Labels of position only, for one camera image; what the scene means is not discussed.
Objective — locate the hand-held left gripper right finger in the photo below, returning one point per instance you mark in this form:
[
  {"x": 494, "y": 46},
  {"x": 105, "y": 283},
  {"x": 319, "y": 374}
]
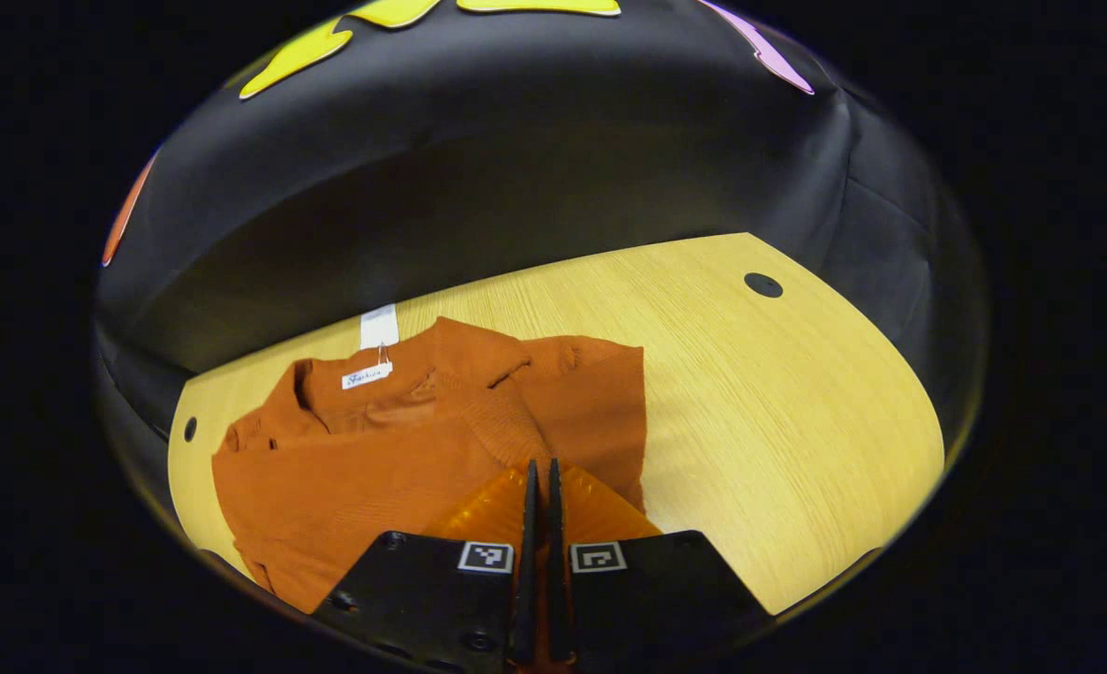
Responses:
[{"x": 556, "y": 562}]

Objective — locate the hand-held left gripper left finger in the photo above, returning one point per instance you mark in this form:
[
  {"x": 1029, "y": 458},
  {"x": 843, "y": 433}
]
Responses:
[{"x": 528, "y": 562}]

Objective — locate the rust orange button shirt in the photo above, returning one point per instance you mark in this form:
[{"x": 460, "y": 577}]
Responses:
[{"x": 375, "y": 468}]

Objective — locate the black backdrop cloth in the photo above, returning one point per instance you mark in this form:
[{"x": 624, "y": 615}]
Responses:
[{"x": 516, "y": 187}]

